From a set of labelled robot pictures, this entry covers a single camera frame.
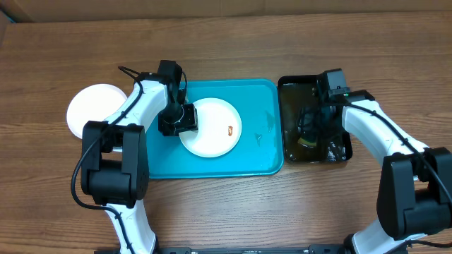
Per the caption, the green yellow sponge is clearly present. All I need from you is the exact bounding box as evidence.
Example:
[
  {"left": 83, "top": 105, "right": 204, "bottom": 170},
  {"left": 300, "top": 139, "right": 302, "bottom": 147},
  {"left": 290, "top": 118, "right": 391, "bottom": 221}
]
[{"left": 297, "top": 138, "right": 318, "bottom": 148}]

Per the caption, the black water tray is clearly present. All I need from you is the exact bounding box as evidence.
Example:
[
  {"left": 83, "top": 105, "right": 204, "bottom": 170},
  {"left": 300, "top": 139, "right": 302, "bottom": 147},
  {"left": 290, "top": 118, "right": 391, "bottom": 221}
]
[{"left": 278, "top": 75, "right": 352, "bottom": 164}]

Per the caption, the teal plastic tray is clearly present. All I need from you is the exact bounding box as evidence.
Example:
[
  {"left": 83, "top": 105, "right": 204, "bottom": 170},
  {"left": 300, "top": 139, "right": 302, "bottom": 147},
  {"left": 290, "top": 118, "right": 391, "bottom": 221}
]
[{"left": 146, "top": 79, "right": 284, "bottom": 179}]

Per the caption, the white plate with ketchup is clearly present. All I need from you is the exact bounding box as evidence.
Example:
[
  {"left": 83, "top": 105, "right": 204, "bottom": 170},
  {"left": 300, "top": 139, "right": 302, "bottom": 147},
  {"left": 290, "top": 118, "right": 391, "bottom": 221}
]
[{"left": 66, "top": 84, "right": 127, "bottom": 123}]

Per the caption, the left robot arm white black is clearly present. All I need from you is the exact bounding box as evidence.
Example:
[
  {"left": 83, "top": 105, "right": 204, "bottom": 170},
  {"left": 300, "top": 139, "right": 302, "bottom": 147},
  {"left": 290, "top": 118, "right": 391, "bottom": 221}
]
[{"left": 71, "top": 66, "right": 198, "bottom": 253}]

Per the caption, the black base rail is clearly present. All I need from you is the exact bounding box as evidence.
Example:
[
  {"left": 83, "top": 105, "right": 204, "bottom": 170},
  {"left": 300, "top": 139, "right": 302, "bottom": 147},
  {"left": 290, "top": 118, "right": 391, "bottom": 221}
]
[{"left": 94, "top": 245, "right": 409, "bottom": 254}]

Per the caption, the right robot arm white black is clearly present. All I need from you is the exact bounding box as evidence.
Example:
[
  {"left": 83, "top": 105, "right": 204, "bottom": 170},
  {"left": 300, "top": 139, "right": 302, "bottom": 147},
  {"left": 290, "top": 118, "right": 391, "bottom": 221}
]
[{"left": 297, "top": 89, "right": 451, "bottom": 254}]

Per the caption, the yellow plate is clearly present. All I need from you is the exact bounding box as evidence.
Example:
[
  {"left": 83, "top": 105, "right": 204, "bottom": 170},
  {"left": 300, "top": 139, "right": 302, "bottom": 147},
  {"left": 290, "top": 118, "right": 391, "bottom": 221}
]
[{"left": 66, "top": 116, "right": 85, "bottom": 139}]

